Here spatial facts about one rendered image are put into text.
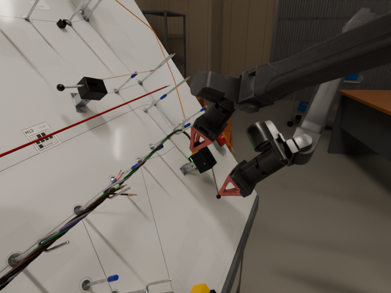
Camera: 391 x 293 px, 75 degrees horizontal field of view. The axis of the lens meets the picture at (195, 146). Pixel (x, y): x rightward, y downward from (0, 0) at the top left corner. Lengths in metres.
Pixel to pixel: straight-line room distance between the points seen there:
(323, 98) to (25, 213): 0.67
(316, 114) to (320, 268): 1.54
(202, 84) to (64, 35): 0.35
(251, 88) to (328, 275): 1.70
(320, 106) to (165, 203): 0.45
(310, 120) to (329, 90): 0.11
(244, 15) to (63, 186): 6.44
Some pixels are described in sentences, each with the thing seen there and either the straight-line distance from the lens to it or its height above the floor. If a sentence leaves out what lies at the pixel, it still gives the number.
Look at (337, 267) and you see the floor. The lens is 2.17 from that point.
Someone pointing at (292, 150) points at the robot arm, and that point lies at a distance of 0.62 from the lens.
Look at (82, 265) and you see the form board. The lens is 0.50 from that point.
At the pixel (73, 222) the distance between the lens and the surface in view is 0.39.
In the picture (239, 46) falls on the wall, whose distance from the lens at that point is 6.75.
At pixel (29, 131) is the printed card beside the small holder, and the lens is 0.53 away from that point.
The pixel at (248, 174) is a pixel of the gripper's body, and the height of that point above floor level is 1.14.
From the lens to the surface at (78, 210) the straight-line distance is 0.50.
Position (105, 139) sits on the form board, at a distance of 0.60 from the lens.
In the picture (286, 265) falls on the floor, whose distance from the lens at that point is 2.05.
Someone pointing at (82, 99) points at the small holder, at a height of 1.33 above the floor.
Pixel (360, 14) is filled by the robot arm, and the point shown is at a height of 1.51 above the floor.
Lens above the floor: 1.46
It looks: 23 degrees down
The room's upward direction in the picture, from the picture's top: straight up
